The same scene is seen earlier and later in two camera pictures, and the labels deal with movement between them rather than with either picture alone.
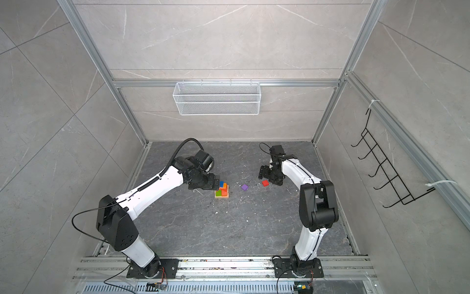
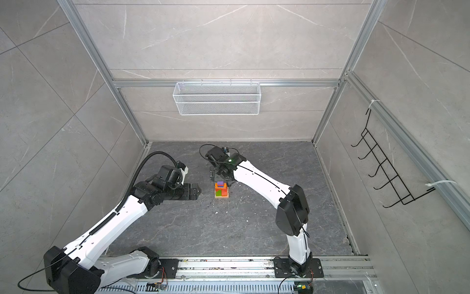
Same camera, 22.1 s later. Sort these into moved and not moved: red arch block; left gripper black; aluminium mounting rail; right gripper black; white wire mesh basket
Moved: right gripper black; left gripper black
Not moved: aluminium mounting rail; white wire mesh basket; red arch block
